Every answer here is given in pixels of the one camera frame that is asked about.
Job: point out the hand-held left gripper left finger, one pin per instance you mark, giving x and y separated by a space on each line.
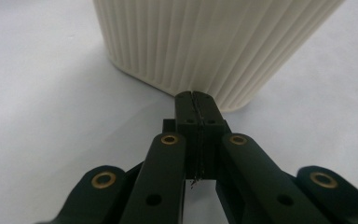
186 112

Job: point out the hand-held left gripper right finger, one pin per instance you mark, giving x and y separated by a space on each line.
211 115

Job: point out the cream ribbed pump bottle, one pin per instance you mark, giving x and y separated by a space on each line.
214 40

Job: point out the white table mat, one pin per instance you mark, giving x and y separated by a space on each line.
43 99

